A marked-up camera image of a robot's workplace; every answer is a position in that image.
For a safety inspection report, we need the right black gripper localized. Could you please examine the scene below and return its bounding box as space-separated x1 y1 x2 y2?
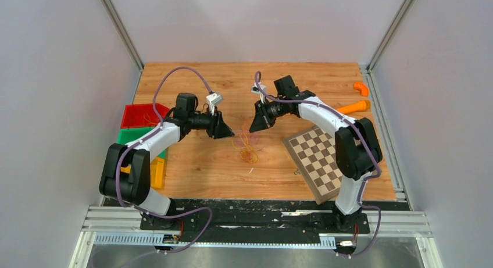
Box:
250 98 287 133

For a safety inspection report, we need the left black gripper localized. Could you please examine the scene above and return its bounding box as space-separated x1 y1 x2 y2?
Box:
188 106 235 140

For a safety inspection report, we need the orange purple cable bundle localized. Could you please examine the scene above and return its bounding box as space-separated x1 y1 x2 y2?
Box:
231 120 260 165

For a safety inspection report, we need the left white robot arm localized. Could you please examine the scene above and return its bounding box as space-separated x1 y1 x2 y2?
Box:
99 92 234 230

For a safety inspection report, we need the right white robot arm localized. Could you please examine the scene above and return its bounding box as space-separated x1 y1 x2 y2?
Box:
249 71 383 232

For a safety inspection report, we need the wooden chessboard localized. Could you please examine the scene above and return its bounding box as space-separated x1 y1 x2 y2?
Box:
283 126 342 204

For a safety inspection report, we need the yellow plastic bin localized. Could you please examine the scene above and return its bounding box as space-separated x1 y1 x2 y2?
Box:
118 157 166 190

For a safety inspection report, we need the red plastic bin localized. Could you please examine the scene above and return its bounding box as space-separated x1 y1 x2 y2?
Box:
120 103 159 129

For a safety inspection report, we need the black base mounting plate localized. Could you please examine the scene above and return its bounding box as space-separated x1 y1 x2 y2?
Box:
134 197 371 245

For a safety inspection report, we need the green plastic bin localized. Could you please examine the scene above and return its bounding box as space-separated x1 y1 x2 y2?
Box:
117 127 153 144

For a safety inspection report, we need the orange plastic carrot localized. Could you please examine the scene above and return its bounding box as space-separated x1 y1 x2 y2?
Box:
337 99 371 115

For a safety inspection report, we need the orange curved pipe piece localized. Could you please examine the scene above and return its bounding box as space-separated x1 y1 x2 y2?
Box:
353 82 369 97

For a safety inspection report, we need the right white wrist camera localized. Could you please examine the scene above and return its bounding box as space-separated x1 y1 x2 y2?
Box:
251 83 267 103

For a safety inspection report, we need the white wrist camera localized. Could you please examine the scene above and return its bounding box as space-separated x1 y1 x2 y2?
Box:
206 92 223 115
251 83 267 103

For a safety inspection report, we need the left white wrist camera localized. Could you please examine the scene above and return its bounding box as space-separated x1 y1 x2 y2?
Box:
206 92 223 115

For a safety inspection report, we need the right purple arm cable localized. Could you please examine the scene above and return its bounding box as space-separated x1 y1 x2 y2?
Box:
254 70 383 259

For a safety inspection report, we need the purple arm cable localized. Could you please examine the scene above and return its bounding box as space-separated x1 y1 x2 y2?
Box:
113 66 214 255
254 70 383 259

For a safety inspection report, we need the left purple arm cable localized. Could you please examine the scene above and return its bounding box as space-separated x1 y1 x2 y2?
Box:
113 66 214 255

